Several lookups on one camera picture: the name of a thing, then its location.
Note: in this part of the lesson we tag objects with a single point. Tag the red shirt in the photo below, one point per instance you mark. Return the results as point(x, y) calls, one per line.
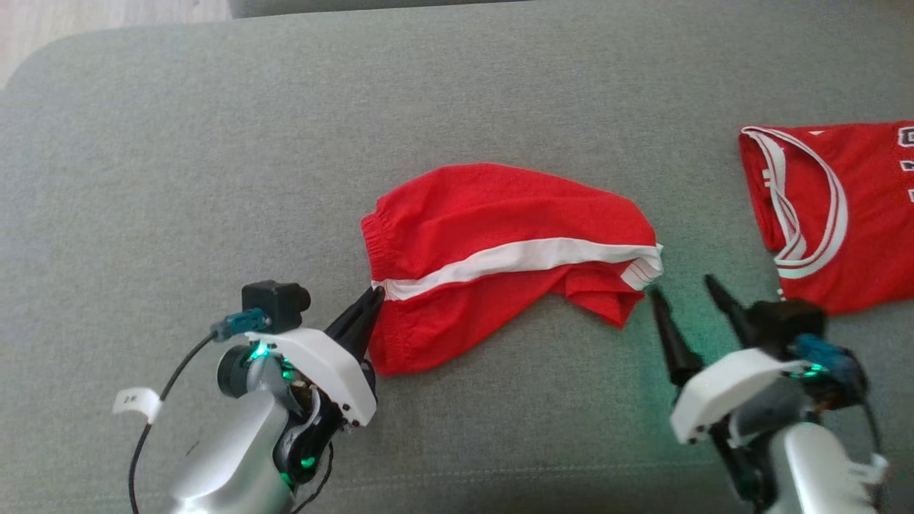
point(500, 214)

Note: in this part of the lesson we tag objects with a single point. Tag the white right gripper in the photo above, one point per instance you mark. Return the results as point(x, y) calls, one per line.
point(728, 389)

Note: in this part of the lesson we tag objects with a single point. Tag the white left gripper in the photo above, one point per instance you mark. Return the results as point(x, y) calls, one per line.
point(325, 371)

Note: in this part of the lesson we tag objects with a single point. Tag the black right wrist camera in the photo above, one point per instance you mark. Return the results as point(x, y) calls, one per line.
point(785, 321)

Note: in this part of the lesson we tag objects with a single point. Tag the teal left camera connector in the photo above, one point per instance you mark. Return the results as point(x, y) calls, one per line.
point(243, 323)

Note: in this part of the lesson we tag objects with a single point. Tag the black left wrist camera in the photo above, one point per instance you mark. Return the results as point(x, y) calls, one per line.
point(275, 303)

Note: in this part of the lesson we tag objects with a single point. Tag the blue right camera connector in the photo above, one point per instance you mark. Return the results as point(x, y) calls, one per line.
point(821, 353)

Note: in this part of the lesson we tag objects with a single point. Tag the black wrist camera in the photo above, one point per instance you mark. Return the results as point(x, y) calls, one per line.
point(785, 321)
point(275, 303)

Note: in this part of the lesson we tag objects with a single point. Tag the red jersey with white trim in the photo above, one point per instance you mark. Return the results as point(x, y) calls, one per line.
point(864, 214)

